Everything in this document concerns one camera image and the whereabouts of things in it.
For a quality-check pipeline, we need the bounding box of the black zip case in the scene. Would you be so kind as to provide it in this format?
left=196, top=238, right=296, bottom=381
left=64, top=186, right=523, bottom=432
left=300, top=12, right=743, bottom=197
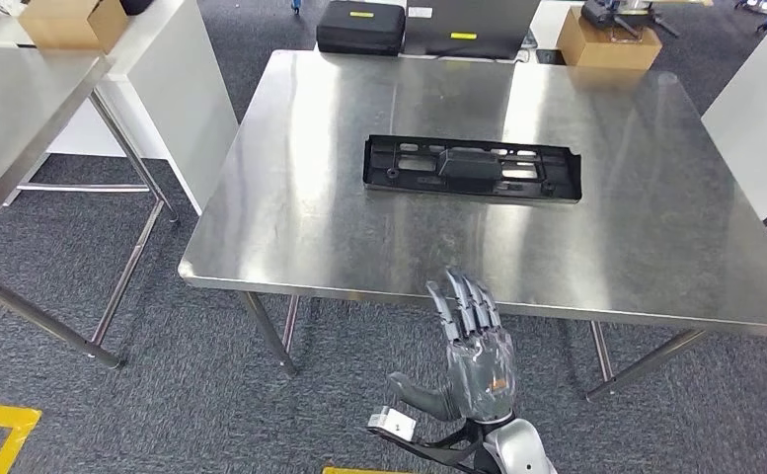
left=316, top=0, right=408, bottom=57

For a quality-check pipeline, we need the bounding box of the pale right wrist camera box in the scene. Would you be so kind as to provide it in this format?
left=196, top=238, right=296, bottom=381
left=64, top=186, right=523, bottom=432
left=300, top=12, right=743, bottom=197
left=366, top=405, right=419, bottom=443

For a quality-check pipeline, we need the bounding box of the black plastic bracket panel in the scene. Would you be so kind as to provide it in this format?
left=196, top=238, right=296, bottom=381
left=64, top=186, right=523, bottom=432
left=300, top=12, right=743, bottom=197
left=361, top=133, right=583, bottom=206

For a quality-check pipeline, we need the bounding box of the grey laptop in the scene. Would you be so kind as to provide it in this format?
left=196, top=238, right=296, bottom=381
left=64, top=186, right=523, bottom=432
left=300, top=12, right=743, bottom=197
left=404, top=0, right=543, bottom=62

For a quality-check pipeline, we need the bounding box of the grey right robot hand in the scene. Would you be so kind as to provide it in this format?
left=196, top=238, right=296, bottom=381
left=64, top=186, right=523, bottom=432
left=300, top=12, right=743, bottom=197
left=387, top=267, right=519, bottom=426

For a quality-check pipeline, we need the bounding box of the brown cardboard box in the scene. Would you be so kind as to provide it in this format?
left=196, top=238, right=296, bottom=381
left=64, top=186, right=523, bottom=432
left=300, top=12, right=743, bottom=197
left=556, top=6, right=664, bottom=72
left=18, top=0, right=130, bottom=55

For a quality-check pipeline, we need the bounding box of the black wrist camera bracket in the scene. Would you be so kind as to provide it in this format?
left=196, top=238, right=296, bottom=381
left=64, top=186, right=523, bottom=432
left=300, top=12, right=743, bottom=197
left=376, top=422, right=489, bottom=474

